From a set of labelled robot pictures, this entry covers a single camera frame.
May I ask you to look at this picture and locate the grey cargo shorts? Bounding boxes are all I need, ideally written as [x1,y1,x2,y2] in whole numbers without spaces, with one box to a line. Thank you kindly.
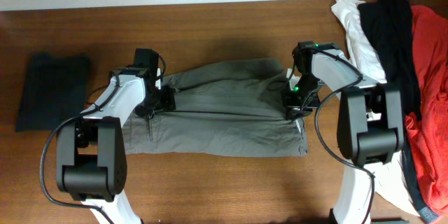
[122,58,308,158]

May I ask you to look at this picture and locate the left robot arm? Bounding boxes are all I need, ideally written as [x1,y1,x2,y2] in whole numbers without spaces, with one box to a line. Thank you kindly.
[54,48,176,223]

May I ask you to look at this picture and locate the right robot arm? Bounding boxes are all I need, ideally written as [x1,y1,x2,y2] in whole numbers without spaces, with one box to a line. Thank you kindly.
[282,41,404,223]

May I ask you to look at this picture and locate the folded dark green shirt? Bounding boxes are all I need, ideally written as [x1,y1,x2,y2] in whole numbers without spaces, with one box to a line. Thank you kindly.
[15,52,90,132]

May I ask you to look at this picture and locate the white garment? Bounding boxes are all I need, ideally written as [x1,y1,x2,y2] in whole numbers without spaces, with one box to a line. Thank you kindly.
[331,0,419,216]

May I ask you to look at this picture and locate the black garment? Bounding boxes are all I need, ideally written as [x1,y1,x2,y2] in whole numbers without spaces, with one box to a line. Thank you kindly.
[358,0,421,118]

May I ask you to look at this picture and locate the red garment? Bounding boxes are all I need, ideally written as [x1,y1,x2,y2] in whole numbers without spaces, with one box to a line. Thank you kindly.
[405,6,447,216]

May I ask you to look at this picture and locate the blue grey garment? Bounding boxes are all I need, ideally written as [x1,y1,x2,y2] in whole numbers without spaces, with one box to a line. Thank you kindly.
[402,142,442,223]

